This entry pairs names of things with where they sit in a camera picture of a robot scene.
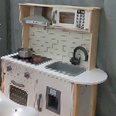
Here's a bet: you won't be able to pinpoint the left red stove knob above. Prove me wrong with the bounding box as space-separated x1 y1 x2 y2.
5 65 13 73

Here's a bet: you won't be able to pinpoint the red stove knob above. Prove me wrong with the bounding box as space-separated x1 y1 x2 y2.
5 65 13 73
24 72 29 79

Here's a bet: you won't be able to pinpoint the grey range hood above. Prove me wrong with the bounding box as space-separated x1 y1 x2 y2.
22 6 51 27

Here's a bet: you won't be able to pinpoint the right red stove knob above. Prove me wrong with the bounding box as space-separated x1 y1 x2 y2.
24 72 29 79

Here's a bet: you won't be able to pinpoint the grey toy sink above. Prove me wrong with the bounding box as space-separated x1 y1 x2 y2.
45 61 85 77

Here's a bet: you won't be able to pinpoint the black stovetop red burners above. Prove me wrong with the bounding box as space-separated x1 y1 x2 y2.
13 54 50 65

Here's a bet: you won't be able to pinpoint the white toy microwave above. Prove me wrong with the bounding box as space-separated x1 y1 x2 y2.
52 8 90 29

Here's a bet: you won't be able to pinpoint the grey cupboard door handle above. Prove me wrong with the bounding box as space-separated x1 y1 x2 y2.
37 94 42 112

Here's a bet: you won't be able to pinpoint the small metal pot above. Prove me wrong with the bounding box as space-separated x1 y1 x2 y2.
17 47 34 58

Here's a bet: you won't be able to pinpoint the black toy faucet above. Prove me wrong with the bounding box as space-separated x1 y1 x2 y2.
68 44 90 68

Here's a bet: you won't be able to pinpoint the wooden toy kitchen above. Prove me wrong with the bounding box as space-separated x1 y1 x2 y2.
1 3 108 116

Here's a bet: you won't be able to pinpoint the toy oven door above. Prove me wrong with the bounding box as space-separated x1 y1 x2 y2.
9 80 28 105

